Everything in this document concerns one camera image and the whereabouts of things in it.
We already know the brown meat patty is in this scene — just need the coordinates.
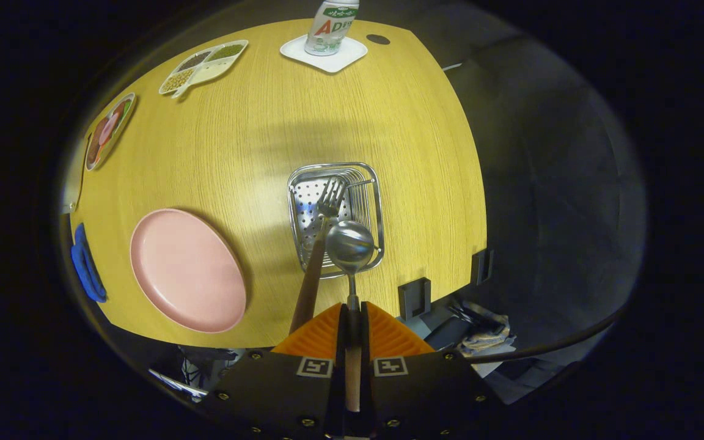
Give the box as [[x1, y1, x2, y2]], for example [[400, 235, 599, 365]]
[[87, 116, 109, 164]]

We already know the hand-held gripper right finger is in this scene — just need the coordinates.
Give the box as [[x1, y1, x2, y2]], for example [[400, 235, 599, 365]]
[[361, 301, 499, 440]]

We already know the pile of dark beans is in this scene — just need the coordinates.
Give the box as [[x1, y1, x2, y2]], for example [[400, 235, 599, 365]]
[[178, 52, 211, 71]]

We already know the white square coaster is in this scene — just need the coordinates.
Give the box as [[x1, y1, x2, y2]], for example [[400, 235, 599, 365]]
[[280, 35, 369, 75]]

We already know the pink round plate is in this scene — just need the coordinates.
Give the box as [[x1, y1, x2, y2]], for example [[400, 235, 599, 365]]
[[130, 208, 248, 334]]

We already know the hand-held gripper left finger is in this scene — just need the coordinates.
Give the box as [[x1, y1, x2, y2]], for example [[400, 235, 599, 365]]
[[202, 302, 353, 440]]

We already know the metal wire cutlery rack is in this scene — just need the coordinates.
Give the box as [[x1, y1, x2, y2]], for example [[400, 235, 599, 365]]
[[287, 162, 385, 280]]

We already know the metal spoon with wooden handle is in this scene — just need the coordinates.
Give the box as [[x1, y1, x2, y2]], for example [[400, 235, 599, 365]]
[[326, 220, 380, 413]]

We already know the grey oval food plate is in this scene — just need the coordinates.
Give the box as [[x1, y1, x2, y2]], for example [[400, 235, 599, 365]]
[[85, 92, 137, 172]]

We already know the blue cloth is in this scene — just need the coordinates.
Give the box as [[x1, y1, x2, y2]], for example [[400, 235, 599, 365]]
[[71, 223, 108, 304]]

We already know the pink ham slice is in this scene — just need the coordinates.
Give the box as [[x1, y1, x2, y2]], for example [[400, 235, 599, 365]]
[[98, 112, 119, 146]]

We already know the white plastic drink bottle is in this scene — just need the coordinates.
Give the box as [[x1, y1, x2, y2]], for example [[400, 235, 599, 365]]
[[304, 0, 360, 57]]

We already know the beige cloth bundle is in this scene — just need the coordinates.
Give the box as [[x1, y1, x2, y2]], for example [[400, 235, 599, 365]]
[[457, 312, 516, 357]]

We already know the pile of yellow beans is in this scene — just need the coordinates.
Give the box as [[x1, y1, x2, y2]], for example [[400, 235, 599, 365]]
[[163, 68, 197, 92]]

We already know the white divided tray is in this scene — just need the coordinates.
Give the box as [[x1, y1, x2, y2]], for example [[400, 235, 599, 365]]
[[158, 40, 249, 99]]

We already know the pile of green beans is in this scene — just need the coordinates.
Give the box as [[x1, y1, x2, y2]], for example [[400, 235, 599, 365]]
[[208, 43, 246, 61]]

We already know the black cable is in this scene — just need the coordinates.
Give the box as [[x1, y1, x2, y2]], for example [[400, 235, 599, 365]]
[[467, 306, 628, 365]]

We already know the white toaster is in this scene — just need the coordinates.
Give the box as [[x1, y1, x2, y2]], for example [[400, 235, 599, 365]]
[[60, 147, 87, 215]]

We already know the black table clamp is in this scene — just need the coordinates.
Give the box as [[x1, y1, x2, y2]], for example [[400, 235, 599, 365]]
[[471, 248, 494, 286], [397, 277, 432, 320]]

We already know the metal fork with wooden handle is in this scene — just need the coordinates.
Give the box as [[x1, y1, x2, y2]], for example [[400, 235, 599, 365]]
[[289, 177, 348, 336]]

